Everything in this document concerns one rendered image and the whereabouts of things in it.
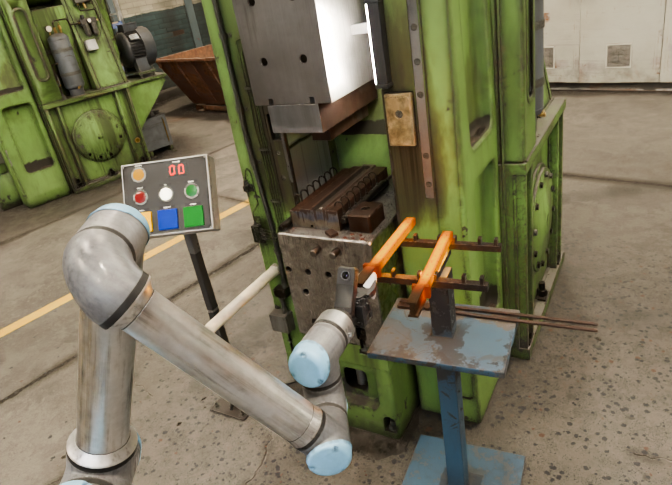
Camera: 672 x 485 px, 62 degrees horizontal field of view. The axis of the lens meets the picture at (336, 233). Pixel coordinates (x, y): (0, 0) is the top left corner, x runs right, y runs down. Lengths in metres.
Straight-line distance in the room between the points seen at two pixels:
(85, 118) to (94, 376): 5.33
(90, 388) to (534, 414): 1.77
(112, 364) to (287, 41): 1.07
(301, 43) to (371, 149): 0.70
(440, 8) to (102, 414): 1.35
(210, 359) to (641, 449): 1.79
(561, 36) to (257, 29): 5.45
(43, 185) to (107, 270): 5.52
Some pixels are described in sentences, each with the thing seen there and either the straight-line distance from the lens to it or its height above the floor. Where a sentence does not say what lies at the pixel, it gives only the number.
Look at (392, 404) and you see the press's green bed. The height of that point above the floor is 0.20.
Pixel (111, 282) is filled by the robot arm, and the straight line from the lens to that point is 0.98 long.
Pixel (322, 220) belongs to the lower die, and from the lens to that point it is 1.97.
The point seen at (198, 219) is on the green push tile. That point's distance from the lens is 2.10.
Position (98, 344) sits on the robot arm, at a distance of 1.21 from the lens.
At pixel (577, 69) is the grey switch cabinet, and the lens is 7.03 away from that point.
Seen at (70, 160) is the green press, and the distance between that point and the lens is 6.48.
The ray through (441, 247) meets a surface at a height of 0.98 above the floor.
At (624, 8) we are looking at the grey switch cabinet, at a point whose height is 0.86.
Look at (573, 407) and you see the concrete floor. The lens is 2.55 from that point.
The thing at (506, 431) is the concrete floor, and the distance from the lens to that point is 2.43.
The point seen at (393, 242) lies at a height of 1.02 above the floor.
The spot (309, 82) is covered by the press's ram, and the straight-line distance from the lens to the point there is 1.80.
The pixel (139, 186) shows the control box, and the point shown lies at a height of 1.12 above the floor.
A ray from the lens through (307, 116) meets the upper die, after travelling 1.84.
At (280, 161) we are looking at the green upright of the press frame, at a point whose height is 1.11.
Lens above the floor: 1.76
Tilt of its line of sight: 26 degrees down
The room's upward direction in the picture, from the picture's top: 10 degrees counter-clockwise
